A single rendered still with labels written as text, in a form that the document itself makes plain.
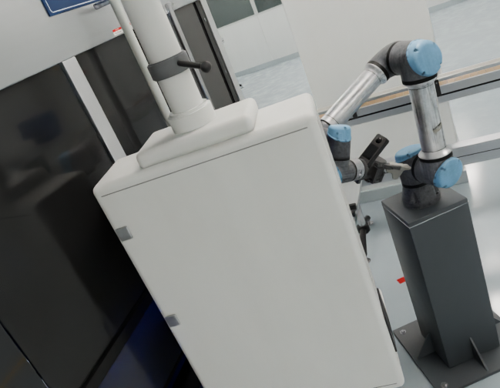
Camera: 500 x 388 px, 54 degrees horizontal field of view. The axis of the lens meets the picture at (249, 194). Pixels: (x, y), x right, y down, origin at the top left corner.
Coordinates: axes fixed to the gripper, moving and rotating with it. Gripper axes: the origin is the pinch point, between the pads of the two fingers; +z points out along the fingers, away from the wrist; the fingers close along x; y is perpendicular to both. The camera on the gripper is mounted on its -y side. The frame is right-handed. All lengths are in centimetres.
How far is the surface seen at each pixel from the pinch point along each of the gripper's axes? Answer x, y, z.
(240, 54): -721, 183, 480
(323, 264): 39, -2, -76
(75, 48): -30, -29, -106
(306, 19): -152, -14, 87
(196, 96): 10, -31, -96
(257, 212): 28, -12, -88
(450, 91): -43, -5, 98
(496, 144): -19, 17, 123
